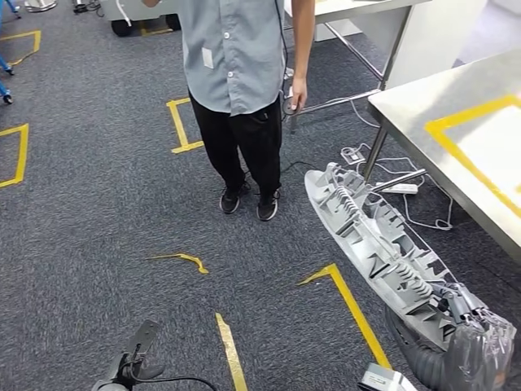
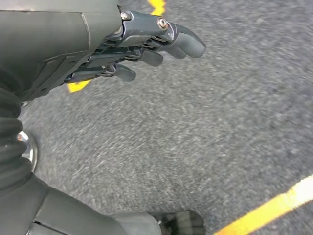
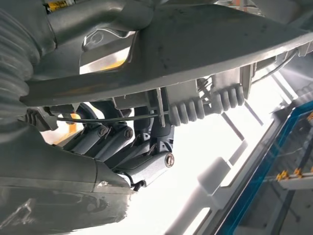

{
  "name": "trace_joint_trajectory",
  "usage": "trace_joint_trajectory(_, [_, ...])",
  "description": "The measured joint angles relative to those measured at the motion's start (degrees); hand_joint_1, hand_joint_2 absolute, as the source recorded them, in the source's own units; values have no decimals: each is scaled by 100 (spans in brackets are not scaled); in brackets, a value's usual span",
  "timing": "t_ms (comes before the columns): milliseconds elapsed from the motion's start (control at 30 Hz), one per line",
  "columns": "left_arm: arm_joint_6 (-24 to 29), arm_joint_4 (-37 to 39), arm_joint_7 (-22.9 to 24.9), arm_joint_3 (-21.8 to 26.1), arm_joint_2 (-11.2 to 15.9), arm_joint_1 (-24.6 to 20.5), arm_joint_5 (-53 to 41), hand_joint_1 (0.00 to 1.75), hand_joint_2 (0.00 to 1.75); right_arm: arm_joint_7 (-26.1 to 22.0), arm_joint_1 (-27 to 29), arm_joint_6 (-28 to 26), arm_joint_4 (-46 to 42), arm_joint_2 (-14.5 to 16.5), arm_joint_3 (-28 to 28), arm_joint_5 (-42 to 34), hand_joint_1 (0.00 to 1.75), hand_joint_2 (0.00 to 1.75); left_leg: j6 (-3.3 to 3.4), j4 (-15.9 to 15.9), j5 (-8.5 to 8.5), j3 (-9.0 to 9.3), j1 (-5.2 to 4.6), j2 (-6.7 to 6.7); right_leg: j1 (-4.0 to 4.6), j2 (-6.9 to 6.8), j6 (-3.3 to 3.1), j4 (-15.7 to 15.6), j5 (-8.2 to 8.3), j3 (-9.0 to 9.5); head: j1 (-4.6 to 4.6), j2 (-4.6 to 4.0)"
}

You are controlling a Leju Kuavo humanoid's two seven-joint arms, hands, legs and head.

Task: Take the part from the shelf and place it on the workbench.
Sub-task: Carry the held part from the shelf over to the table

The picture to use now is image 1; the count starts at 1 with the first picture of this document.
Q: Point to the person's left hand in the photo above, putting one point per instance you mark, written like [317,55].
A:
[299,92]

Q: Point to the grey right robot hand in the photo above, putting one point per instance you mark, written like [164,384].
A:
[480,356]

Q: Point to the black round handheld controller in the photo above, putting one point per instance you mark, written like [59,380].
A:
[289,107]

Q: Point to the grey plastic wheel hubcap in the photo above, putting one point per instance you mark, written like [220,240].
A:
[378,253]

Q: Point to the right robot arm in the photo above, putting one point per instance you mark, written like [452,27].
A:
[415,356]

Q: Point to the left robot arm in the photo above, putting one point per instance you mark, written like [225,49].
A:
[110,386]

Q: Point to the stainless steel workbench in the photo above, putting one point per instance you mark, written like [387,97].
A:
[407,108]

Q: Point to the yellow tape on workbench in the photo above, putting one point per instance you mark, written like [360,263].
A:
[468,164]

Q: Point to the standing person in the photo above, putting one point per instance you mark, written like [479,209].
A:
[232,65]

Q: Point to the white socket adapter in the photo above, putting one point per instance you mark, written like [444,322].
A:
[353,156]

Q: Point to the steel side table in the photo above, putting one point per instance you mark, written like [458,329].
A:
[346,6]

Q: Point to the white power strip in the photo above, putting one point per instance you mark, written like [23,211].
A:
[399,189]

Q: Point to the peeled yellow floor tape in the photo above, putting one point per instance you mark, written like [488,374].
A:
[191,259]

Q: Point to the white wheeled cart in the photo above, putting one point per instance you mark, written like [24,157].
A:
[134,8]

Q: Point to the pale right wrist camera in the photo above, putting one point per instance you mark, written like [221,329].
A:
[382,380]

